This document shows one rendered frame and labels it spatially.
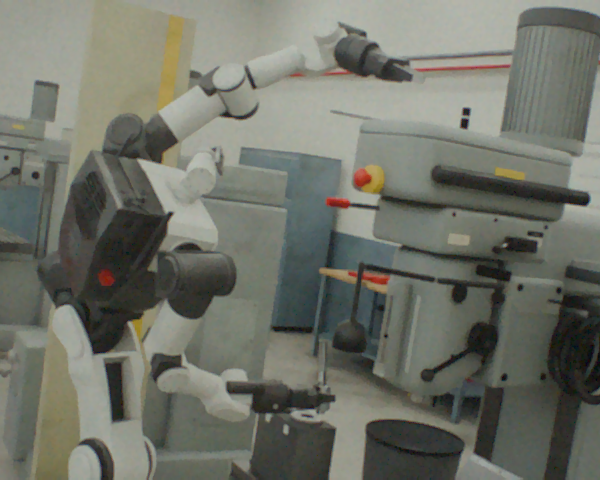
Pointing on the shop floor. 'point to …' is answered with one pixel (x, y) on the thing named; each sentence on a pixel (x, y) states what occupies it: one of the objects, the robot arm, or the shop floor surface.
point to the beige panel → (164, 66)
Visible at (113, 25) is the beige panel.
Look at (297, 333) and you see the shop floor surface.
